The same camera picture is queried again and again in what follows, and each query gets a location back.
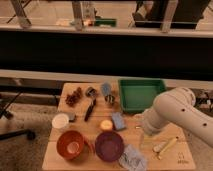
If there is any orange bowl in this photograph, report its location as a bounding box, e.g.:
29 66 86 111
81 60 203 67
56 130 84 160

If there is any grey small block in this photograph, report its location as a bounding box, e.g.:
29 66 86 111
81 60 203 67
67 113 76 122

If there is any blue sponge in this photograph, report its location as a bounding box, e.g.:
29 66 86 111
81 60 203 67
111 112 126 131

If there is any white paper cup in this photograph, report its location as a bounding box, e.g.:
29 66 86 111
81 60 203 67
52 113 69 129

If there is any small metal cup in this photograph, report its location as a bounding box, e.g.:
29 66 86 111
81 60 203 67
105 94 115 105

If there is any purple bowl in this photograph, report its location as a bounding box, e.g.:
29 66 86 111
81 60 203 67
95 131 124 162

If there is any grey crumpled cloth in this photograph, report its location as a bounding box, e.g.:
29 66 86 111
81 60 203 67
118 144 147 171

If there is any yellow round fruit toy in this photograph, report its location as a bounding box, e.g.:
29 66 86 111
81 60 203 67
100 119 113 131

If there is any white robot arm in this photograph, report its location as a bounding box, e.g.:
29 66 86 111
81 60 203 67
134 87 213 148

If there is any black chair base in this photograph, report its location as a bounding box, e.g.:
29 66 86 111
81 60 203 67
0 93 36 140

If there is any dark small can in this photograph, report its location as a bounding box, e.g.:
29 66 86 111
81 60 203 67
85 87 97 98

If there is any brown pine cone cluster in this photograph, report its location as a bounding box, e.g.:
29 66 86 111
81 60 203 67
65 87 82 107

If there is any yellow wooden stick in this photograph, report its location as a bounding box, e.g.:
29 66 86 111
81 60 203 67
157 137 179 160

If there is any green plastic tray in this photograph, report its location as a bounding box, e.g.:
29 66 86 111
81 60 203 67
118 79 166 114

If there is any cream short stick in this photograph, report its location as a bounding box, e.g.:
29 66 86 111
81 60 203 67
153 142 167 153

